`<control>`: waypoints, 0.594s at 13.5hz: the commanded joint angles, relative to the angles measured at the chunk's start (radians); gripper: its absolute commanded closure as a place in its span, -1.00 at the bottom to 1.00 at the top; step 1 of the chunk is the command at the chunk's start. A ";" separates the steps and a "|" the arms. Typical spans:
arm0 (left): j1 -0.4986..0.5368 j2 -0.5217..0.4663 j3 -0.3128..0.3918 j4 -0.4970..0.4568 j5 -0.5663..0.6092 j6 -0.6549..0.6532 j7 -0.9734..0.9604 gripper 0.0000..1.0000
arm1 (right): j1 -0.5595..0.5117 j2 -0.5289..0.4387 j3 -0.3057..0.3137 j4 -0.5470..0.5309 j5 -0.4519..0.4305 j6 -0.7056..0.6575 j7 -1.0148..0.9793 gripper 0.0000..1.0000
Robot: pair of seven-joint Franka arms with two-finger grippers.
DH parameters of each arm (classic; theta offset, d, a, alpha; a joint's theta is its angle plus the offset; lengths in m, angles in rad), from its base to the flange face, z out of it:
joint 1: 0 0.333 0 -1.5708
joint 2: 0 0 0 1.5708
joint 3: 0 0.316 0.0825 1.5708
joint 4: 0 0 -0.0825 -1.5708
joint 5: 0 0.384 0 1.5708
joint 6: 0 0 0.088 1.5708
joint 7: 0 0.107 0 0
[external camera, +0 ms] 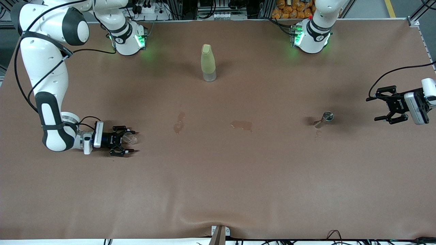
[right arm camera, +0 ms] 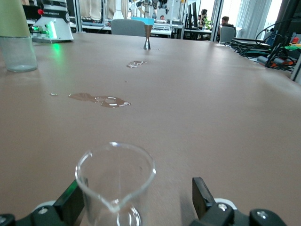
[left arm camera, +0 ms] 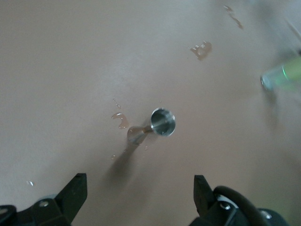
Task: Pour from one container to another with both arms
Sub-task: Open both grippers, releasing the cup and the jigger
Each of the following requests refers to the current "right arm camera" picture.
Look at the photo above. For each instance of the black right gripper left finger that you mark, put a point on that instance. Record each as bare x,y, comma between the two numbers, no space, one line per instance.
63,207

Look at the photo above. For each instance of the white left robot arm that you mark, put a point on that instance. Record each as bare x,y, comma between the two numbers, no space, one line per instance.
58,33

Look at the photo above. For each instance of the green bottle with glass base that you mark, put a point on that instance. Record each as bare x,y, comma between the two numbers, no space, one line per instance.
16,23

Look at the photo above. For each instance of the grey office chair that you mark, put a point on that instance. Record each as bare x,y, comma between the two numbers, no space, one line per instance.
127,28
227,35

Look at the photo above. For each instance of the seated person dark hair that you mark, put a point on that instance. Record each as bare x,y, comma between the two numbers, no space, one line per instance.
226,21

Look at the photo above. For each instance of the clear glass beaker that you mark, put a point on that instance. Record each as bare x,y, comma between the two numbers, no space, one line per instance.
98,188

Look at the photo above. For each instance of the elongated liquid puddle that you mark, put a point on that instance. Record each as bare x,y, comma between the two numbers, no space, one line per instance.
105,101

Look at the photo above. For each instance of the black computer monitor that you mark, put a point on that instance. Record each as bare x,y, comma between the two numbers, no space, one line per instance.
192,15

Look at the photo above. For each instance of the steel double jigger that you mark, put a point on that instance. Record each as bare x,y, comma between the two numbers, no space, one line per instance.
147,44

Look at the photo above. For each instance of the small liquid puddle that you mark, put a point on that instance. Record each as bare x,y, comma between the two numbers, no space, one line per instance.
135,64

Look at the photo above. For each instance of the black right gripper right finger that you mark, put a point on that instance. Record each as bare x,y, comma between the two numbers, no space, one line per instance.
204,204

